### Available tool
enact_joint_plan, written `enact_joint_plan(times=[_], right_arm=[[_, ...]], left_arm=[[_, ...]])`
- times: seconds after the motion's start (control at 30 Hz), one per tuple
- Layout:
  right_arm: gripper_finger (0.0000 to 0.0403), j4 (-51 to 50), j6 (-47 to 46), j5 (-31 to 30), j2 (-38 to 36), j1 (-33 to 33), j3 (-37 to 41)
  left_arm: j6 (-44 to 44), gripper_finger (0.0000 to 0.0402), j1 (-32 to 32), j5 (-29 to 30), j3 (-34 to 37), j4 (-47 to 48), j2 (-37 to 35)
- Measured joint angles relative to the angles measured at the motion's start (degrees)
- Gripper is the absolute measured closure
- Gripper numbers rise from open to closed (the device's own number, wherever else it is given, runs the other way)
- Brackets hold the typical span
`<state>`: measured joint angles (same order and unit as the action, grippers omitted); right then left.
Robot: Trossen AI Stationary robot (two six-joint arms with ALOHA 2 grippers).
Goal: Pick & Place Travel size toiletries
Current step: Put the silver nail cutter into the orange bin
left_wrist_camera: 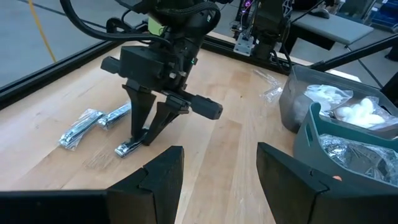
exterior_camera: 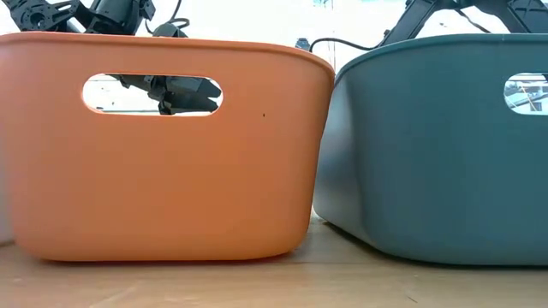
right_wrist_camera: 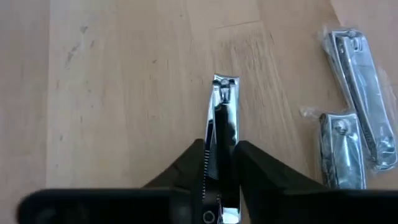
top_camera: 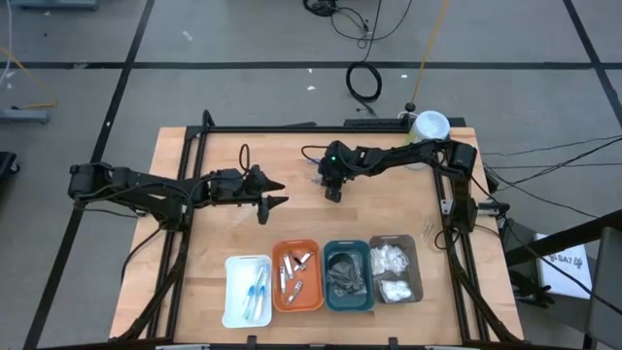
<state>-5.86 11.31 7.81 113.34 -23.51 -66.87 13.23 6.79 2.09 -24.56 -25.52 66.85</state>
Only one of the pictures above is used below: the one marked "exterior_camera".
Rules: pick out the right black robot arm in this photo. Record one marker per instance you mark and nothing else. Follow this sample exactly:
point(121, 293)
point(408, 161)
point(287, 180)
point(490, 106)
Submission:
point(406, 19)

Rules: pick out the orange plastic bin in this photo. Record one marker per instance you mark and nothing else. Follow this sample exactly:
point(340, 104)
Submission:
point(171, 184)

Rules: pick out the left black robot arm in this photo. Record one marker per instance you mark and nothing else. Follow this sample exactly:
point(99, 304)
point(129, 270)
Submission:
point(111, 15)

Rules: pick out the teal plastic bin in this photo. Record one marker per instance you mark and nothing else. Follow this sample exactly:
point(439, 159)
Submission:
point(441, 162)

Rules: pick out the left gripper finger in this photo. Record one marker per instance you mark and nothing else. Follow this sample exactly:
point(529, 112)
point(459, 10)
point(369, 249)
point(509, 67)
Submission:
point(188, 107)
point(194, 87)

